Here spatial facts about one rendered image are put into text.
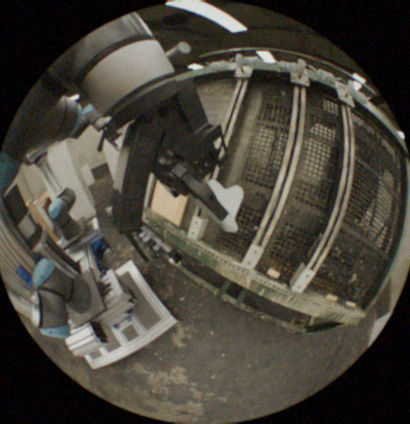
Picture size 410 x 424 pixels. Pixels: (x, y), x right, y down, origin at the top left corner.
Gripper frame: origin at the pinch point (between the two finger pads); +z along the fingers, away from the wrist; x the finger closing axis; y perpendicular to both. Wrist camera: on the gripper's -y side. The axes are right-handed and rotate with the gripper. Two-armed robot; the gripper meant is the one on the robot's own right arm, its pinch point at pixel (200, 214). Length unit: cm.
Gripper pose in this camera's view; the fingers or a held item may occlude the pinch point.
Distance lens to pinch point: 23.5
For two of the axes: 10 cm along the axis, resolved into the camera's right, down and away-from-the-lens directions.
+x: -7.3, -4.5, 5.2
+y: 6.1, -7.7, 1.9
